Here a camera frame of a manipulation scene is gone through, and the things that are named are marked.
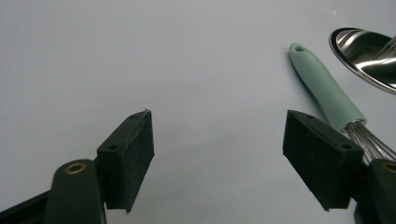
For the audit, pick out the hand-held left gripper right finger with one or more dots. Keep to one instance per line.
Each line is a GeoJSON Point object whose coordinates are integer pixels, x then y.
{"type": "Point", "coordinates": [323, 158]}

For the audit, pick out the stainless steel bowl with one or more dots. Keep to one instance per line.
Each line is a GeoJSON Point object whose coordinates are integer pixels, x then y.
{"type": "Point", "coordinates": [364, 56]}

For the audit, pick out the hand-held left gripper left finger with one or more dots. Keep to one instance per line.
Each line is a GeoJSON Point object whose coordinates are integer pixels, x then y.
{"type": "Point", "coordinates": [124, 161]}

